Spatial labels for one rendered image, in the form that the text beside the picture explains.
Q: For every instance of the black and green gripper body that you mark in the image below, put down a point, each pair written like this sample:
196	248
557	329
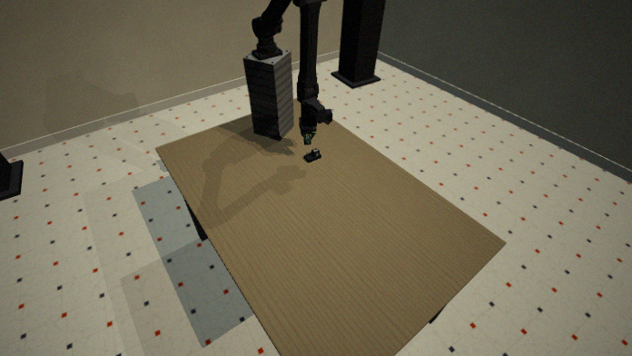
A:
304	125

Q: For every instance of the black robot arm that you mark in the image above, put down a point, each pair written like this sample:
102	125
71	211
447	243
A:
269	24

